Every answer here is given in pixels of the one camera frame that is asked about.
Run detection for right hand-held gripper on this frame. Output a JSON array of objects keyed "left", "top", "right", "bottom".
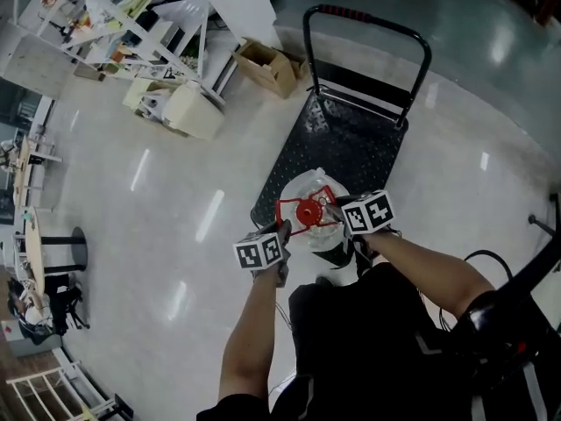
[{"left": 325, "top": 189, "right": 394, "bottom": 238}]

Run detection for white metal shelf rack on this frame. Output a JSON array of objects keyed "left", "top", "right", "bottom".
[{"left": 37, "top": 0, "right": 229, "bottom": 107}]

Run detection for black platform cart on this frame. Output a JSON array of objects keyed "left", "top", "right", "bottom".
[{"left": 250, "top": 4, "right": 433, "bottom": 268}]

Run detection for black tripod stand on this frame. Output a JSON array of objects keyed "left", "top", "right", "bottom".
[{"left": 527, "top": 192, "right": 561, "bottom": 239}]

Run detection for black cable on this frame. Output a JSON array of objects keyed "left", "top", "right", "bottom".
[{"left": 463, "top": 249, "right": 515, "bottom": 281}]

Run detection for person's black clothing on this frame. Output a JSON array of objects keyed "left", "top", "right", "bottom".
[{"left": 195, "top": 260, "right": 561, "bottom": 421}]

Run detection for clear water jug red cap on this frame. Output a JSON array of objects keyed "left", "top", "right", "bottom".
[{"left": 274, "top": 168, "right": 352, "bottom": 253}]

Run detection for wooden desk white legs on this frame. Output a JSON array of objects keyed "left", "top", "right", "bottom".
[{"left": 11, "top": 134, "right": 63, "bottom": 212}]

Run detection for open cardboard box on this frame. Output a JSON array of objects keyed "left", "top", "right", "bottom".
[{"left": 231, "top": 37, "right": 309, "bottom": 100}]

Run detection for white metal railing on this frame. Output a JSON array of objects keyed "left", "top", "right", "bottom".
[{"left": 5, "top": 346, "right": 135, "bottom": 421}]

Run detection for person's left shoe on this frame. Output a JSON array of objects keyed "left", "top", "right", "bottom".
[{"left": 316, "top": 236, "right": 354, "bottom": 282}]

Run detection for round table black base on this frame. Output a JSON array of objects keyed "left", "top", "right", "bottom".
[{"left": 22, "top": 211, "right": 91, "bottom": 296}]

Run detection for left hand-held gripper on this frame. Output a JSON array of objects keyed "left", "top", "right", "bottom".
[{"left": 233, "top": 218, "right": 293, "bottom": 289}]

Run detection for cream plastic canister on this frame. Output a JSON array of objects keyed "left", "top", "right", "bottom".
[{"left": 160, "top": 80, "right": 226, "bottom": 141}]

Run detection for person's left forearm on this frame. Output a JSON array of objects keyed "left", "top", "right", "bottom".
[{"left": 217, "top": 272, "right": 282, "bottom": 411}]

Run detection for person's right forearm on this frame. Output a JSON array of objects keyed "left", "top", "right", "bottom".
[{"left": 366, "top": 229, "right": 497, "bottom": 320}]

